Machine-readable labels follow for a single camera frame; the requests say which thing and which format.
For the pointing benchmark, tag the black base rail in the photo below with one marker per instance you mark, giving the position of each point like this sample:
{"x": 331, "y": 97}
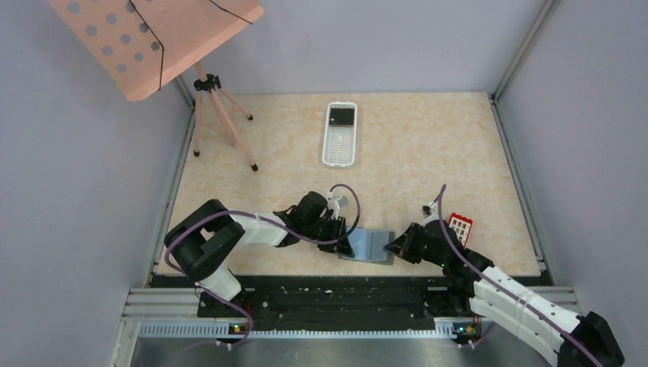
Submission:
{"x": 341, "y": 303}

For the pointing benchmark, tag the pink music stand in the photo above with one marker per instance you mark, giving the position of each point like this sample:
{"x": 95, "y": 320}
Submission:
{"x": 144, "y": 45}

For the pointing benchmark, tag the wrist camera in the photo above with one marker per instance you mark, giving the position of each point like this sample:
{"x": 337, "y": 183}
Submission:
{"x": 334, "y": 204}
{"x": 430, "y": 213}

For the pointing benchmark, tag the grey card holder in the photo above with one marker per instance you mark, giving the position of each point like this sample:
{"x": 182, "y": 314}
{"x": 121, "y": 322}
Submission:
{"x": 372, "y": 245}

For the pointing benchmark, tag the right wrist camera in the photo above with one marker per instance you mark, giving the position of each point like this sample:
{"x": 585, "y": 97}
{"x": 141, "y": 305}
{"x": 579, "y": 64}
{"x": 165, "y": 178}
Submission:
{"x": 430, "y": 213}

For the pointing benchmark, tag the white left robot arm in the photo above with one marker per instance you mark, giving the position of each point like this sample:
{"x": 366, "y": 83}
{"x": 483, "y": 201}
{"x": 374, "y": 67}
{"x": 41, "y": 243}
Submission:
{"x": 199, "y": 245}

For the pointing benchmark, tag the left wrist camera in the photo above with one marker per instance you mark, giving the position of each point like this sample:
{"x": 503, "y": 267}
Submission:
{"x": 334, "y": 204}

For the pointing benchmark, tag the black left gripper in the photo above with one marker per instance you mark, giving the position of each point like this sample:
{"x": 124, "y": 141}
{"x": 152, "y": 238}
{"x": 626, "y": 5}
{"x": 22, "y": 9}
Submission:
{"x": 338, "y": 228}

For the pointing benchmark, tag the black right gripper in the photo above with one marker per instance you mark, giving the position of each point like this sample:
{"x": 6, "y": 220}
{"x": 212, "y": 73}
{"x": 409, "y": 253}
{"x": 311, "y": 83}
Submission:
{"x": 403, "y": 244}

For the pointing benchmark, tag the black card in tray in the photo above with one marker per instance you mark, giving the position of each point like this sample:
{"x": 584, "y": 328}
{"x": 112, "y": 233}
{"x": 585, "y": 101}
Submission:
{"x": 341, "y": 116}

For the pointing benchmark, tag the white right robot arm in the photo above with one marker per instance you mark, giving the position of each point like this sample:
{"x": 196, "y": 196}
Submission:
{"x": 561, "y": 336}

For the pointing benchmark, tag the white perforated plastic tray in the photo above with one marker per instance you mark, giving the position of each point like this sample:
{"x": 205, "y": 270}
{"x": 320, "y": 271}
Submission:
{"x": 339, "y": 142}

